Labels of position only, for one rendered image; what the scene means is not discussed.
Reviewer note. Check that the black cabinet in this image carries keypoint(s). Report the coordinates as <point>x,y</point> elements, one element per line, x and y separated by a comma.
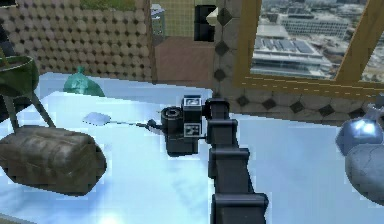
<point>204,23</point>

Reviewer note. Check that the dark green bowl on stand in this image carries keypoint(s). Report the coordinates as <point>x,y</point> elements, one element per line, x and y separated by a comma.
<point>16,75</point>

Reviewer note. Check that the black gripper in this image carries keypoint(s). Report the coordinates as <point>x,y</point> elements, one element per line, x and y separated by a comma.
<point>178,141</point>

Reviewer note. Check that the teal green glass flask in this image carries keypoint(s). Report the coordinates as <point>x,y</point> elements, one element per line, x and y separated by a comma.
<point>81,86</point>

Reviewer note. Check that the wooden framed window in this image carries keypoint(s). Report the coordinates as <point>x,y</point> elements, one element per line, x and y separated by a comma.
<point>300,43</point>

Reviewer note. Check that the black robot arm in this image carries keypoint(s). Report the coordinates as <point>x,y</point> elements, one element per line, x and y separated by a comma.
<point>230,166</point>

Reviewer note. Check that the shiny blue grey kettle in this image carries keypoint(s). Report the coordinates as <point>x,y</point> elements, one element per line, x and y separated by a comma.
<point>360,135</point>

